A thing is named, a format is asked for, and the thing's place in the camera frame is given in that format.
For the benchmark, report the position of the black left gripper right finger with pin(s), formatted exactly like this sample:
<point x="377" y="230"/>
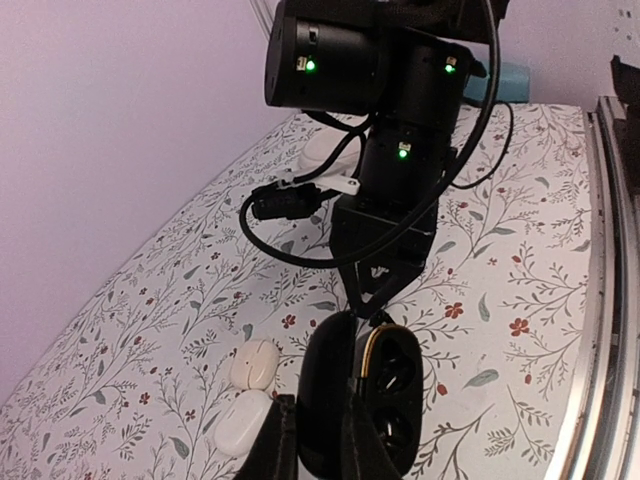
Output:
<point x="367" y="448"/>

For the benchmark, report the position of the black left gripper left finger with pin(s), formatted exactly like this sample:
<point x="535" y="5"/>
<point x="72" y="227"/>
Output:
<point x="273" y="455"/>

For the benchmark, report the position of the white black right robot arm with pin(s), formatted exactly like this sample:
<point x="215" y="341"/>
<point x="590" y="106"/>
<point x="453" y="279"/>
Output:
<point x="426" y="75"/>

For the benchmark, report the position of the white earbud charging case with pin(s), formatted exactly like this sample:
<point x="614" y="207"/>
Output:
<point x="238" y="427"/>

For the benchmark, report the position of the beige earbud charging case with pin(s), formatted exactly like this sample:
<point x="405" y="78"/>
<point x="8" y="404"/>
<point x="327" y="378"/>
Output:
<point x="254" y="366"/>

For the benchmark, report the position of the white round plate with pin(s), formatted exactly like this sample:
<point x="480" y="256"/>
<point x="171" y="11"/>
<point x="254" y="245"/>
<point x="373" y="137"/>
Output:
<point x="331" y="151"/>

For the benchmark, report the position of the teal rolled towel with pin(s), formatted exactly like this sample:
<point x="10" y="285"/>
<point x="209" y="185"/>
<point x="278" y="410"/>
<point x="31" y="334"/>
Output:
<point x="514" y="85"/>

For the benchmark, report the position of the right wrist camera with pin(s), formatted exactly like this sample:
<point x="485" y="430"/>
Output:
<point x="281" y="200"/>

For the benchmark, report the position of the front aluminium rail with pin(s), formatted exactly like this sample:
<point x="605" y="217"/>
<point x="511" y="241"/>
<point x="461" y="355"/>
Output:
<point x="599" y="434"/>

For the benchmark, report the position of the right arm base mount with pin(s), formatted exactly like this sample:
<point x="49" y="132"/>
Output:
<point x="626" y="82"/>

